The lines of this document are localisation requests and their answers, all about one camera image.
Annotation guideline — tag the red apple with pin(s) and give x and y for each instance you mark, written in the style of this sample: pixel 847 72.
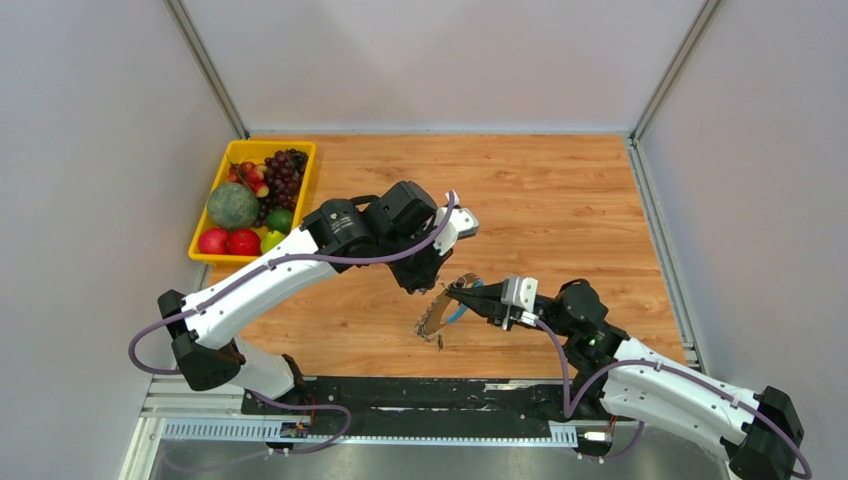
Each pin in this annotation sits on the red apple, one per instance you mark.
pixel 213 242
pixel 244 242

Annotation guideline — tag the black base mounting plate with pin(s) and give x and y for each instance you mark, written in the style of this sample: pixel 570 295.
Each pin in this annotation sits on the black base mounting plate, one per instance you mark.
pixel 424 407

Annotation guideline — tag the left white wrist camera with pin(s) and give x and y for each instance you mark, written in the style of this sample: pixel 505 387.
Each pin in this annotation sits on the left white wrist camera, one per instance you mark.
pixel 461 223

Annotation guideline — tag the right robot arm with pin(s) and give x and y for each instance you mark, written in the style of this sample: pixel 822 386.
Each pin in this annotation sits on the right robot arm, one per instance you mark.
pixel 757 434

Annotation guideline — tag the silver crescent key organizer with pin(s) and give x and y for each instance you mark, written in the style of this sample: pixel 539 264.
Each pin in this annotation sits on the silver crescent key organizer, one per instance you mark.
pixel 430 325

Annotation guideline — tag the dark purple grape bunch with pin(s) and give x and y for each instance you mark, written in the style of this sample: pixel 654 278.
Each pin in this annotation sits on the dark purple grape bunch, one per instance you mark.
pixel 283 175

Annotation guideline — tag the red apple right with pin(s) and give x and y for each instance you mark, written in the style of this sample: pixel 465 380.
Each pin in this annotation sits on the red apple right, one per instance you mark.
pixel 244 242

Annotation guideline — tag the red apple left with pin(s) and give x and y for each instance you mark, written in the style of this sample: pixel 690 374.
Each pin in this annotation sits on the red apple left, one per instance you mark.
pixel 213 242

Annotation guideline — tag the green melon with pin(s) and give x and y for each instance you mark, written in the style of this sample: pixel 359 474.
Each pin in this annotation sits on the green melon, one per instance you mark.
pixel 232 206

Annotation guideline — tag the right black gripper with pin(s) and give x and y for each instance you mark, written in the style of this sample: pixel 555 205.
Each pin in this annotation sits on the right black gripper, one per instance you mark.
pixel 485 301

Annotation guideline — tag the aluminium frame rail front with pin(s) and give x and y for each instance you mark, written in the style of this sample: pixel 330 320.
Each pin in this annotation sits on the aluminium frame rail front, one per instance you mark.
pixel 166 397

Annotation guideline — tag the yellow plastic fruit tray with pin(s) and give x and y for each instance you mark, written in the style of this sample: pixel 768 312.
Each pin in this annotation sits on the yellow plastic fruit tray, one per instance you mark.
pixel 257 151

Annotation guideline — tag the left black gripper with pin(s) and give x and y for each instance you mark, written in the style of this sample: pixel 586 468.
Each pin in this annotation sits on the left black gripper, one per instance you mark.
pixel 424 276

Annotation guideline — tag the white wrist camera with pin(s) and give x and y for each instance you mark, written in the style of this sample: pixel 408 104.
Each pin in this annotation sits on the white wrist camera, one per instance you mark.
pixel 461 223
pixel 520 289

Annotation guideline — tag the small red fruits cluster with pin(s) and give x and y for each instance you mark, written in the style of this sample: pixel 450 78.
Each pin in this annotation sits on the small red fruits cluster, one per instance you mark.
pixel 251 175

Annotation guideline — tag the green lime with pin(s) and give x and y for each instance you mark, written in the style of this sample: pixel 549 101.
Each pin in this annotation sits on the green lime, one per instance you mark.
pixel 280 220

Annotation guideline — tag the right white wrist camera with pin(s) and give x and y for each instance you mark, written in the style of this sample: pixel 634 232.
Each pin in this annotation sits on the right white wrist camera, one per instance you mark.
pixel 520 289

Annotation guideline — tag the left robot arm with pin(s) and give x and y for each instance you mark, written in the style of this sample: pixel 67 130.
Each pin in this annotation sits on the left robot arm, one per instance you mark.
pixel 403 229

